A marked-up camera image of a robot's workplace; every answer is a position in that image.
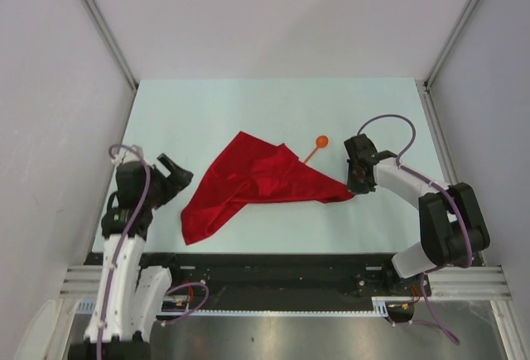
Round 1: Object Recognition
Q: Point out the front aluminium rail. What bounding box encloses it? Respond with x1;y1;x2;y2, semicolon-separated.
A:
59;266;512;301

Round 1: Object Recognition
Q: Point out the orange plastic spoon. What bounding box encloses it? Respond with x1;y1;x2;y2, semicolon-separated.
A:
303;135;329;165

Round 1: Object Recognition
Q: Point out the right aluminium frame post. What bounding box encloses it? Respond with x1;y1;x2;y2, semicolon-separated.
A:
423;0;482;91

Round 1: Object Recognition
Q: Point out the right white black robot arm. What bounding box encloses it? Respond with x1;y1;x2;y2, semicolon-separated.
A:
344;134;490;295

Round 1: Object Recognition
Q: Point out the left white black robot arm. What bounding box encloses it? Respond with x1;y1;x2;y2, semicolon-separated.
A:
67;146;193;359

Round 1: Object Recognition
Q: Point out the red cloth napkin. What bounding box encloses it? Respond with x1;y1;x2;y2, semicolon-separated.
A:
181;132;354;245

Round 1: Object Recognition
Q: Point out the purple cable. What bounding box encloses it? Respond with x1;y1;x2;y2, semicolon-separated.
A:
356;113;475;345
94;143;210;360

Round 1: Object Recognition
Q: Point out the aluminium rail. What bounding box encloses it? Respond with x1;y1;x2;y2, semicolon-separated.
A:
59;266;512;301
416;80;479;256

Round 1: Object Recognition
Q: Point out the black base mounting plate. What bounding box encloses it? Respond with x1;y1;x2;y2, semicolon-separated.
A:
84;252;484;311

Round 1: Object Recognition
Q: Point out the white slotted cable duct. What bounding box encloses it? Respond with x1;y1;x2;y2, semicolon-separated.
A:
76;296;417;318

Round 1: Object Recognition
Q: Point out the left aluminium frame post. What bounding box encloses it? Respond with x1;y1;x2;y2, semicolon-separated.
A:
80;0;139;94

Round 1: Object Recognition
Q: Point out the aluminium frame post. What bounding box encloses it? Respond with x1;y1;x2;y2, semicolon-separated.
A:
423;0;482;91
80;0;139;94

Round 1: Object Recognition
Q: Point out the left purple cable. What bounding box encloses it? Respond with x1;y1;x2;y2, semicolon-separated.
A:
94;143;210;360

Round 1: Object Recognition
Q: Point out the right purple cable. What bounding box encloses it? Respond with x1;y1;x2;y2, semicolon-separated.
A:
356;113;475;345

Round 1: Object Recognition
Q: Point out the right side aluminium rail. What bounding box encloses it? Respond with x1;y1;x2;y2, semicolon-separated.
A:
416;80;479;256

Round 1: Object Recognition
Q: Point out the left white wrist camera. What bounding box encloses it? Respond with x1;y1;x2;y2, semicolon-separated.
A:
108;144;144;166

